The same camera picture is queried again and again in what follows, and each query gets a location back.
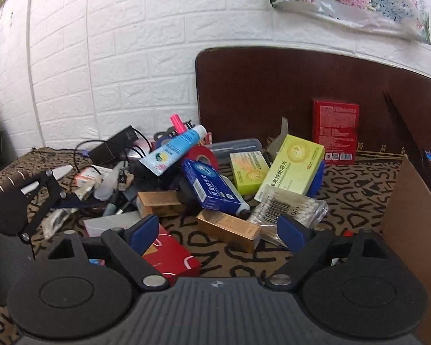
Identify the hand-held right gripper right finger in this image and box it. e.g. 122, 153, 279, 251
266, 214, 385, 290

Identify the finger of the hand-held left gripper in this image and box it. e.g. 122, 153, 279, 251
19, 170, 93, 241

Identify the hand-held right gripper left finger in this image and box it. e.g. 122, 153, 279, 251
47, 214, 170, 292

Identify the cardboard box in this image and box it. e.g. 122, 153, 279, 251
381, 154, 431, 331

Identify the cotton swab pack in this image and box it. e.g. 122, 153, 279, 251
246, 191, 329, 248

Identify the clear plastic bag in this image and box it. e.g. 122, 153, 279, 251
42, 208, 76, 239

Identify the small white orange box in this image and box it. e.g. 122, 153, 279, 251
74, 167, 105, 200

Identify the gold box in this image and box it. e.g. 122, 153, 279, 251
136, 190, 184, 218
196, 210, 262, 253

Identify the red box with white lines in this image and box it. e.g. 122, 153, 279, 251
142, 223, 202, 284

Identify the white flat box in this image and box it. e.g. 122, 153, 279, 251
82, 210, 141, 238

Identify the large yellow-green box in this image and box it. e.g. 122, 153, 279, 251
254, 135, 326, 202

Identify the brown glasses case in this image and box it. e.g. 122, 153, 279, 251
0, 170, 31, 205

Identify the small yellow-green box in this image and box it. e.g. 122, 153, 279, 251
230, 151, 270, 195

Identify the blue medicine box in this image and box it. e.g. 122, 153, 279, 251
182, 159, 245, 211

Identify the blue white toothpaste tube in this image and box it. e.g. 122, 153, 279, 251
139, 124, 207, 177

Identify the red tape roll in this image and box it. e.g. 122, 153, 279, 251
185, 145, 220, 173

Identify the grey plastic case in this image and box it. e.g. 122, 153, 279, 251
208, 137, 264, 162

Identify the pink highlighter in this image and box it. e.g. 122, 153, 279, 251
170, 114, 187, 133

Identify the dark brown wooden board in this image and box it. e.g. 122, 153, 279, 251
195, 46, 431, 155

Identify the black power adapter with cable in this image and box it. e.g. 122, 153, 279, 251
74, 138, 155, 173

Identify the white wall pipe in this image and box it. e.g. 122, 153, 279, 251
26, 0, 47, 149

